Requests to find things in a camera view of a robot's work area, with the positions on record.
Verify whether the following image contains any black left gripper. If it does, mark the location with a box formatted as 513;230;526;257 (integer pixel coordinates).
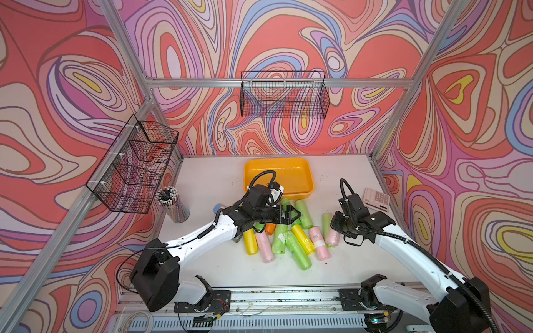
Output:
252;205;302;226

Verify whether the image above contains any light green trash bag roll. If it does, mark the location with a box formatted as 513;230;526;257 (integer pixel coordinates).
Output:
321;212;332;241

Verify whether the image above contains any yellow plastic storage box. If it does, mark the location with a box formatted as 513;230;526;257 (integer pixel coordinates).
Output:
244;158;315;200

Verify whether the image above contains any pink labelled trash bag roll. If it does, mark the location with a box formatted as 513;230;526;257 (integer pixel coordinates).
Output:
309;227;330;261

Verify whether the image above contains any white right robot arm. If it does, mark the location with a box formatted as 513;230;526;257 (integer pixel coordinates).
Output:
330;194;499;332

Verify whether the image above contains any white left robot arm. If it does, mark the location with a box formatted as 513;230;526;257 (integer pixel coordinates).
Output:
130;185;301;312

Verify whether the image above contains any light green roll upper right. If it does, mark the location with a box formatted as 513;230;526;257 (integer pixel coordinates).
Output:
295;199;314;230

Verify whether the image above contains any orange trash bag roll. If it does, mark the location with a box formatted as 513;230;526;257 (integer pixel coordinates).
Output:
265;223;276;236

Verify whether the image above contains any yellow trash bag roll centre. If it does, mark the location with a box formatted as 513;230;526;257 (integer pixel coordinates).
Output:
291;225;316;255

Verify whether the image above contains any yellow trash bag roll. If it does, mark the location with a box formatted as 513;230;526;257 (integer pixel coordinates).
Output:
291;225;316;255
243;229;258;256

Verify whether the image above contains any large green trash bag roll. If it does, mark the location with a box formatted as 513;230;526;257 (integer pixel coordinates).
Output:
283;231;312;271

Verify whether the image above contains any yellow trash bag roll left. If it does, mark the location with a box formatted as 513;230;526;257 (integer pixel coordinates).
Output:
243;229;258;256

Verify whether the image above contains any white blue-capped roll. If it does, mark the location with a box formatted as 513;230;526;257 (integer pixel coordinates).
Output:
213;203;226;214

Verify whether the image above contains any pink calculator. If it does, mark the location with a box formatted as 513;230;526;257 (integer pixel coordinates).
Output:
363;187;391;213

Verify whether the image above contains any pencil holder cup with pencils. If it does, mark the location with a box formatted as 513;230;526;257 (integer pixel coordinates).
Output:
156;187;190;223

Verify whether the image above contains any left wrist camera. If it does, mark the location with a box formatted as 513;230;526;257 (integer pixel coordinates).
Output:
269;182;284;205

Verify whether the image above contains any metal base rail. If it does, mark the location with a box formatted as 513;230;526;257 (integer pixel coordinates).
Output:
112;282;426;333

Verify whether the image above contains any black wire basket on back wall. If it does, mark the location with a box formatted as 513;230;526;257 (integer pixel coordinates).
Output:
240;69;330;119

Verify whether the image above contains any black wire basket on wall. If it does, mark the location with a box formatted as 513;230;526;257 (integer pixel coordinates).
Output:
240;69;330;119
86;115;179;214

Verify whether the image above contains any black wire basket on left wall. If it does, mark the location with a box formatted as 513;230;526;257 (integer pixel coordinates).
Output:
86;115;179;214

